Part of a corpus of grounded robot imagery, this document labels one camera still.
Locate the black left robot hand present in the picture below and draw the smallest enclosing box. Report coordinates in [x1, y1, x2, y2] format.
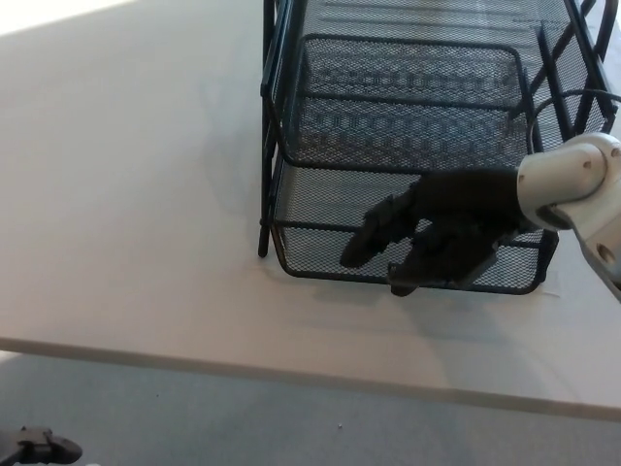
[0, 425, 84, 466]

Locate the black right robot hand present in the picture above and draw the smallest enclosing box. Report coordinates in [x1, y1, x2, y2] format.
[340, 168, 529, 298]

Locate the black mesh tray with label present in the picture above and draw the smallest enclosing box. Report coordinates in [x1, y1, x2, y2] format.
[270, 157, 560, 298]

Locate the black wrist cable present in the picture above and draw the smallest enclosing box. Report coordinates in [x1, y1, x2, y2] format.
[527, 88, 621, 152]

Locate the black mesh tray with rim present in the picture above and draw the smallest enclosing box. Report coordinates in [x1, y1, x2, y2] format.
[281, 32, 534, 173]

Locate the black metal tray rack frame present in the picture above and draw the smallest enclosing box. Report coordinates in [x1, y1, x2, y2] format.
[256, 0, 618, 259]

